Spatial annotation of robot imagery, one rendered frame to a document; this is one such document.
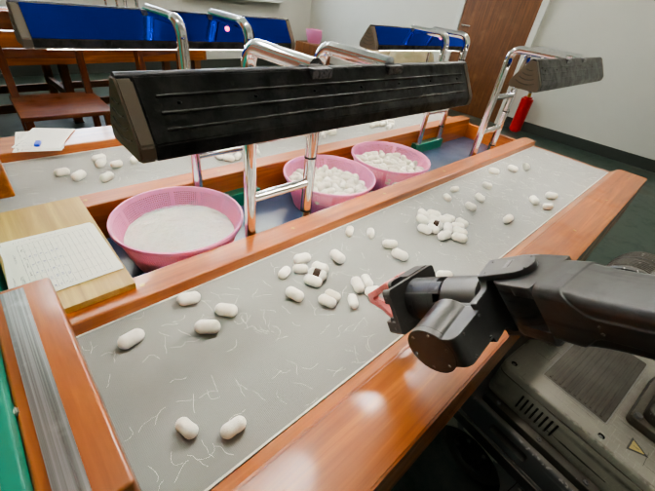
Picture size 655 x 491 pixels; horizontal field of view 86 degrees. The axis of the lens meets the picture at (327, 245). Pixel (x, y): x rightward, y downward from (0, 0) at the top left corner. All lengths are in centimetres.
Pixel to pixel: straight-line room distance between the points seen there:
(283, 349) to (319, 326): 7
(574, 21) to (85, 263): 515
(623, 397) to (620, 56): 439
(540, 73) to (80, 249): 111
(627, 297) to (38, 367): 52
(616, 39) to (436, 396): 491
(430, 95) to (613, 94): 461
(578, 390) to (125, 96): 108
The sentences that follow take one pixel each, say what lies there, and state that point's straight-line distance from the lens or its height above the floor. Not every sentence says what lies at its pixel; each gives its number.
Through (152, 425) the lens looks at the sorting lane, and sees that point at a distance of 53.
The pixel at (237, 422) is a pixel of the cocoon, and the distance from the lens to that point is 49.
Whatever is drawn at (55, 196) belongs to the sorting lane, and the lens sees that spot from 102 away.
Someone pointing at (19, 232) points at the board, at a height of 78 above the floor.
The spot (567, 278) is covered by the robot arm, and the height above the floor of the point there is 102.
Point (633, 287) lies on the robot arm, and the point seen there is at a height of 104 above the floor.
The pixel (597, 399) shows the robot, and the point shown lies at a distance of 113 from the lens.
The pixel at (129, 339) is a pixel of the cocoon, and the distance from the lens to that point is 59.
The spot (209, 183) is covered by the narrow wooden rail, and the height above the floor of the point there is 75.
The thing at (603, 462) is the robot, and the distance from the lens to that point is 108.
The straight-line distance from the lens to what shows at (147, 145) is 37.
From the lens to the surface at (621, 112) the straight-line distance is 523.
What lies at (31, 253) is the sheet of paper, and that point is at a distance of 77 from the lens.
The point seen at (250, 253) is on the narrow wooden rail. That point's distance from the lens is 69.
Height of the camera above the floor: 119
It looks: 36 degrees down
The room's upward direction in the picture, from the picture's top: 8 degrees clockwise
